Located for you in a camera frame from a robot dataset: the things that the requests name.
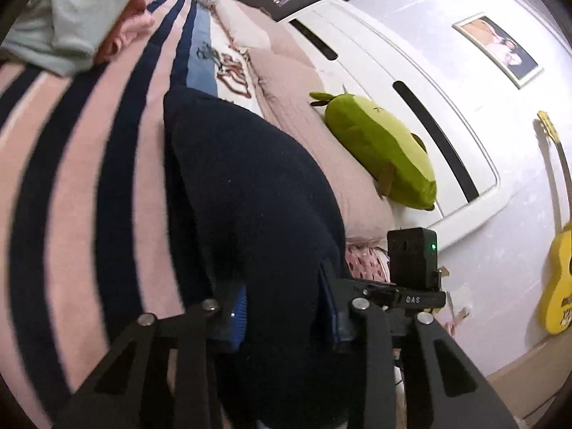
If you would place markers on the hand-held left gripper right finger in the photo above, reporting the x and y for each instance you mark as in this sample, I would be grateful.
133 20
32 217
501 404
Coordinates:
334 317

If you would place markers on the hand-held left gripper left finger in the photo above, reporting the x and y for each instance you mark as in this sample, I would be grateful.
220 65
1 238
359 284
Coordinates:
239 326

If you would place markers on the navy sweater with planet print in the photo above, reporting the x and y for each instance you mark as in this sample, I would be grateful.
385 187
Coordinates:
259 214

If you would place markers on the strawberry print bed sheet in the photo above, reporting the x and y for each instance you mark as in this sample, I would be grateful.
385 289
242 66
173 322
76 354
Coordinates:
366 263

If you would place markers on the green avocado plush toy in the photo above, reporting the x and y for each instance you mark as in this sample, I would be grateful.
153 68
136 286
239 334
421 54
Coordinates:
380 152

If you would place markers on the yellow guitar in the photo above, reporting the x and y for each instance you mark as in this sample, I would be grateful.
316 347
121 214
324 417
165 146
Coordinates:
558 286

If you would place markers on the pink pillow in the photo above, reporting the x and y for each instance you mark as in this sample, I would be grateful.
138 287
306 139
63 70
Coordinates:
254 27
304 116

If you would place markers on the pink navy striped blanket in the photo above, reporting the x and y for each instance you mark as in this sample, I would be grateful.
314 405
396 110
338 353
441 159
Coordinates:
80 196

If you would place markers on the white bed headboard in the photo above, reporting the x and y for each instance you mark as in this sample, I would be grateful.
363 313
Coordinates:
380 53

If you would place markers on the light blue garment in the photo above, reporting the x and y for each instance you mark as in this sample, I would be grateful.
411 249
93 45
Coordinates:
67 13

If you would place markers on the framed wall photo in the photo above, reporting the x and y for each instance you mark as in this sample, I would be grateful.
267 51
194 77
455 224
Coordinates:
500 49

